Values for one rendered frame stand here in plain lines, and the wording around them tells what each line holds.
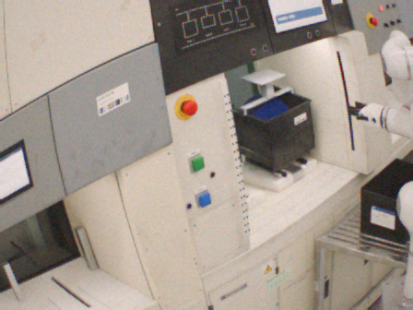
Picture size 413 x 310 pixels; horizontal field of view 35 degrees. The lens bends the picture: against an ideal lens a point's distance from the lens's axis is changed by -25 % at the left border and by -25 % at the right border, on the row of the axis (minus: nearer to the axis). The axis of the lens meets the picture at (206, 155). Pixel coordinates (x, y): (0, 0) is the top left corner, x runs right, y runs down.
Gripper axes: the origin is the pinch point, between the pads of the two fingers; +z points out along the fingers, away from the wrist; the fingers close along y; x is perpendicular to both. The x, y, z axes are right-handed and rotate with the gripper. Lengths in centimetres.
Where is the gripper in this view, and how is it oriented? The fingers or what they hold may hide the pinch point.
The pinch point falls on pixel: (356, 108)
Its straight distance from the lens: 241.0
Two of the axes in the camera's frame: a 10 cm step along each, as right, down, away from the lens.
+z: -6.6, -1.9, 7.3
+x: -1.6, -9.1, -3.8
